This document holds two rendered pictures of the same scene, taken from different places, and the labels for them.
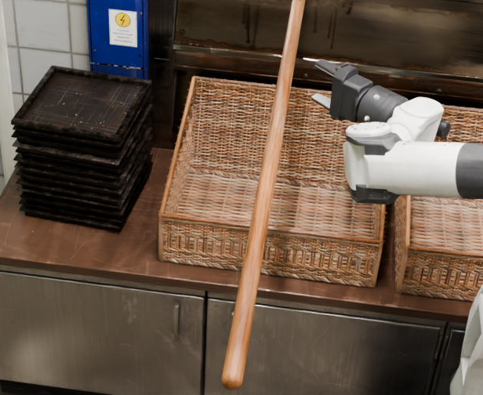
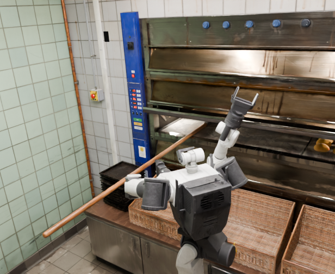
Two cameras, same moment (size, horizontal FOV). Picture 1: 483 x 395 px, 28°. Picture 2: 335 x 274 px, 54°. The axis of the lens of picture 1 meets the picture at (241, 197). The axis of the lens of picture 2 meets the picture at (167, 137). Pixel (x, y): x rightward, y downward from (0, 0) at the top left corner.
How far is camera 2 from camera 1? 1.19 m
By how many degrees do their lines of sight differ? 30
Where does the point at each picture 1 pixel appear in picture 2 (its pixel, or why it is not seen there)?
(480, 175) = (140, 189)
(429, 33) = not seen: hidden behind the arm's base
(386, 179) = (126, 189)
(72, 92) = (122, 168)
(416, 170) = (130, 186)
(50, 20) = (126, 148)
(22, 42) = (120, 154)
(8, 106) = not seen: hidden behind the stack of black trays
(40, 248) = (101, 212)
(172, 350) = (134, 254)
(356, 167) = not seen: hidden behind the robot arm
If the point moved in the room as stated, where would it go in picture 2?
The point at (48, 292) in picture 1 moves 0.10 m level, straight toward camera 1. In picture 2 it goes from (101, 226) to (97, 234)
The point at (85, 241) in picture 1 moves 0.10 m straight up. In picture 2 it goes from (114, 213) to (113, 203)
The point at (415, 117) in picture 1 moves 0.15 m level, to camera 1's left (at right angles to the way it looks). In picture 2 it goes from (162, 176) to (140, 172)
